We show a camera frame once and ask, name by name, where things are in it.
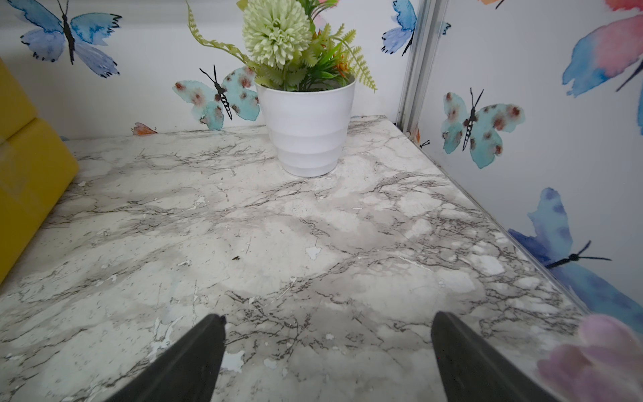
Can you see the potted artificial plant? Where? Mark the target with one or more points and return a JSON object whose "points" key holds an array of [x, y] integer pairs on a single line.
{"points": [[299, 76]]}

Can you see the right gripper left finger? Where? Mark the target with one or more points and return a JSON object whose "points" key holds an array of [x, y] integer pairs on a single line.
{"points": [[187, 371]]}

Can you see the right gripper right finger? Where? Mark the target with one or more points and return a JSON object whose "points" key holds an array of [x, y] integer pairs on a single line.
{"points": [[472, 370]]}

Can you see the yellow drawer cabinet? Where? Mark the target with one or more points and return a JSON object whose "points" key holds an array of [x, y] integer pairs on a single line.
{"points": [[36, 169]]}

